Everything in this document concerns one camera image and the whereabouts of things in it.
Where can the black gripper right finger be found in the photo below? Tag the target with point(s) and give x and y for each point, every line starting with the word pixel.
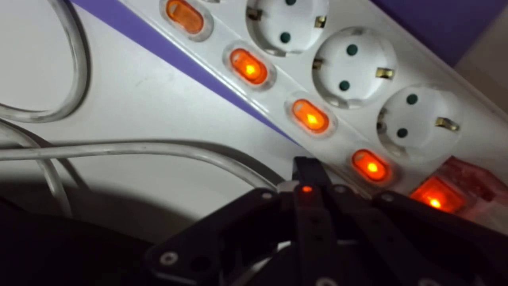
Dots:
pixel 457 244

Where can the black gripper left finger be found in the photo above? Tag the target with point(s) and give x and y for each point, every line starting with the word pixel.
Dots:
pixel 263 238

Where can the white multi-socket power strip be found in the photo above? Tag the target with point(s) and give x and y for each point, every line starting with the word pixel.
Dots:
pixel 355 90

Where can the purple paper sheet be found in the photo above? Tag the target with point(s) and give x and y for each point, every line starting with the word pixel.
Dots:
pixel 446 27

